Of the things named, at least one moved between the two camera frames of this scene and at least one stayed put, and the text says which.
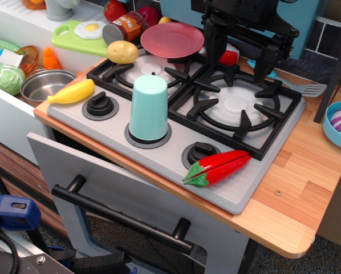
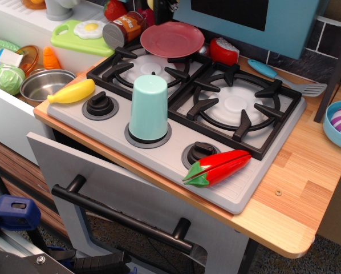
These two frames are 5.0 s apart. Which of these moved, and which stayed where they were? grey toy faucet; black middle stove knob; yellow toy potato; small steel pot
Moved: yellow toy potato
Stayed: grey toy faucet; small steel pot; black middle stove knob
